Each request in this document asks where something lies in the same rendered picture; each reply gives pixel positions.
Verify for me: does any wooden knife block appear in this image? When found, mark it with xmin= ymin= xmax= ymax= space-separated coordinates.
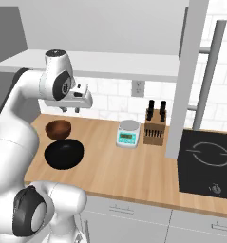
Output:
xmin=142 ymin=108 xmax=167 ymax=147

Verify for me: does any grey drawer handle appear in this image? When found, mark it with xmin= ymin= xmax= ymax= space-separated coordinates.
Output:
xmin=108 ymin=203 xmax=135 ymax=215
xmin=211 ymin=220 xmax=227 ymax=233

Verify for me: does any black bowl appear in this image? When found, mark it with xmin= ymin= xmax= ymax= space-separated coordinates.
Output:
xmin=43 ymin=138 xmax=86 ymax=171

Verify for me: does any brown wooden bowl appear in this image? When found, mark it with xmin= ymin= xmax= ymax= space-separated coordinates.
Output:
xmin=45 ymin=119 xmax=72 ymax=141

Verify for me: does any white teal kitchen scale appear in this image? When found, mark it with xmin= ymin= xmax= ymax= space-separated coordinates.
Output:
xmin=115 ymin=119 xmax=142 ymax=150

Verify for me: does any white wall outlet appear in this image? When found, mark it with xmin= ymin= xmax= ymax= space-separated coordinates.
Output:
xmin=131 ymin=79 xmax=146 ymax=99

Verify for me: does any black knife handle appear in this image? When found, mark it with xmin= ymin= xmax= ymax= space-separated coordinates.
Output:
xmin=145 ymin=99 xmax=156 ymax=122
xmin=159 ymin=100 xmax=168 ymax=123

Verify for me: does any open grey wall cabinet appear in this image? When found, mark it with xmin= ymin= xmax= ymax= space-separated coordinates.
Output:
xmin=0 ymin=0 xmax=190 ymax=84

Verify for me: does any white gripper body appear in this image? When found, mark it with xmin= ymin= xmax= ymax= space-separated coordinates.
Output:
xmin=43 ymin=90 xmax=94 ymax=110

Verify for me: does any grey drawer front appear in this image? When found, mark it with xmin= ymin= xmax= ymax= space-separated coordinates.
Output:
xmin=82 ymin=194 xmax=175 ymax=226
xmin=165 ymin=208 xmax=227 ymax=243

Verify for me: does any black hob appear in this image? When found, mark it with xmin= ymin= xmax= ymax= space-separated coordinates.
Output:
xmin=177 ymin=128 xmax=227 ymax=201

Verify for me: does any grey bar door handle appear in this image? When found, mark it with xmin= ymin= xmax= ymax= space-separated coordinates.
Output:
xmin=186 ymin=19 xmax=227 ymax=131

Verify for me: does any grey base cabinet door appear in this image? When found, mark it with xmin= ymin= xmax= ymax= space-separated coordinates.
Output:
xmin=79 ymin=210 xmax=170 ymax=243

